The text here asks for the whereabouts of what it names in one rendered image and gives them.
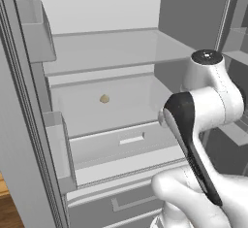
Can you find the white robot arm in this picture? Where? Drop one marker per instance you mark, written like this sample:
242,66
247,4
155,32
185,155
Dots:
210,86

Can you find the glass fridge shelf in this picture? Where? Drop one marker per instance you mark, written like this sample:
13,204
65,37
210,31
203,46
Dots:
129,105
116,49

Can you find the yellow lemon wedge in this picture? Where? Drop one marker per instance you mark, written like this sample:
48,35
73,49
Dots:
104,99

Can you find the grey fridge drawer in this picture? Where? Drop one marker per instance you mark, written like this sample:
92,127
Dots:
97,149
93,211

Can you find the grey fridge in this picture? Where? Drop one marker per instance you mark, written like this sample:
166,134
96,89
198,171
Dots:
97,5

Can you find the grey door bin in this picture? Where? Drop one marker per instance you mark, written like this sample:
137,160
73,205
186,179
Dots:
237,46
59,154
235,133
37,41

